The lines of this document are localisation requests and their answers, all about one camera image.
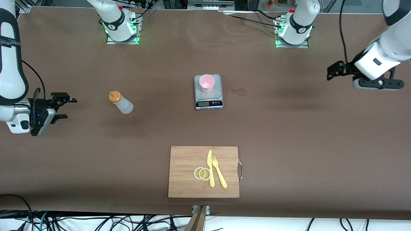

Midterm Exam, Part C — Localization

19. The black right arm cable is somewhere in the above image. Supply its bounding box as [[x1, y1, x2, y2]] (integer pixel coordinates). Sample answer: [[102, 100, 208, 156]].
[[21, 60, 47, 111]]

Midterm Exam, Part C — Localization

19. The pink plastic cup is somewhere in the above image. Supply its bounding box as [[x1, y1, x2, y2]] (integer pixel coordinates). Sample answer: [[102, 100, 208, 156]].
[[199, 74, 215, 94]]

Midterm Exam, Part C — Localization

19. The yellow plastic fork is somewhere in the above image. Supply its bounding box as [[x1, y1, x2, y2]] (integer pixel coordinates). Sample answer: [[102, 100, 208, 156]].
[[211, 155, 228, 189]]

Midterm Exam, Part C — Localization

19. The brown table cover sheet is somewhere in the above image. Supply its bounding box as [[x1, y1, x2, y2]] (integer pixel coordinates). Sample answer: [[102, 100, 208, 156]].
[[0, 6, 411, 220]]

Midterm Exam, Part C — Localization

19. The clear squeeze bottle orange cap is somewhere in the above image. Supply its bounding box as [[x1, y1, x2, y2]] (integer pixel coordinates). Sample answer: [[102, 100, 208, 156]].
[[109, 91, 134, 115]]

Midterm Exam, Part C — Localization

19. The wooden post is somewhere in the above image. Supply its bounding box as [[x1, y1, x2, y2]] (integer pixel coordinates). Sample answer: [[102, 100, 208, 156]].
[[185, 205, 206, 231]]

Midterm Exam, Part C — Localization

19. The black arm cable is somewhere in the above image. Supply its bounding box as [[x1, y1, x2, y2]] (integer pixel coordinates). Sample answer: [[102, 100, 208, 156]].
[[21, 60, 47, 111], [339, 0, 350, 64]]

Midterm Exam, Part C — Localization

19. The silver digital kitchen scale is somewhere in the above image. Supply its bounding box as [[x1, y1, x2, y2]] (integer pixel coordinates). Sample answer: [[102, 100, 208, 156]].
[[194, 74, 223, 111]]

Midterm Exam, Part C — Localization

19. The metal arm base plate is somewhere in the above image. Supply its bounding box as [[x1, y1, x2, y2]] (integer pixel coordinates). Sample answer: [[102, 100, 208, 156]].
[[106, 14, 141, 45], [275, 18, 309, 49]]

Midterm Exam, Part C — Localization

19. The aluminium frame profile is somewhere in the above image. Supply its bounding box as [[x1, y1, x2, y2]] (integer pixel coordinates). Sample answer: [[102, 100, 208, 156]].
[[14, 0, 32, 14]]

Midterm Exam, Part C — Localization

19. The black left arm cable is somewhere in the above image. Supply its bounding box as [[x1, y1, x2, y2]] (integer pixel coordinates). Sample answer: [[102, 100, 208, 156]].
[[339, 0, 350, 64]]

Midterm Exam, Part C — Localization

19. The yellow plastic knife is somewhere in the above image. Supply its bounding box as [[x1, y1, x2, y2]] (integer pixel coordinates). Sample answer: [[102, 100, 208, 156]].
[[207, 150, 215, 188]]

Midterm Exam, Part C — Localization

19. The black cable on table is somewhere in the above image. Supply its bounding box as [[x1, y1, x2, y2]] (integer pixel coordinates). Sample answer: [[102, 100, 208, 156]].
[[219, 10, 283, 30]]

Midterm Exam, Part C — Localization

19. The black floor cable loop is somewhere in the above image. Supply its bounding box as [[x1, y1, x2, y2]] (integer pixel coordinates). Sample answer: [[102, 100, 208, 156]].
[[0, 193, 34, 231]]

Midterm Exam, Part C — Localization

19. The wooden cutting board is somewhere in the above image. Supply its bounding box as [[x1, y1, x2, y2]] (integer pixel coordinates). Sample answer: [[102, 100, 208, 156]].
[[168, 146, 240, 198]]

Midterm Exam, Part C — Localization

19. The teal floor cable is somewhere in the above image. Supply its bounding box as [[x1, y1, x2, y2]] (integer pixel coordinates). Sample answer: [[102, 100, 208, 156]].
[[38, 211, 48, 231]]

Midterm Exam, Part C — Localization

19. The white power strip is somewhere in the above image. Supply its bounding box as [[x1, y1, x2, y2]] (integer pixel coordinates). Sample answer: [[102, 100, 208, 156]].
[[188, 0, 235, 10]]

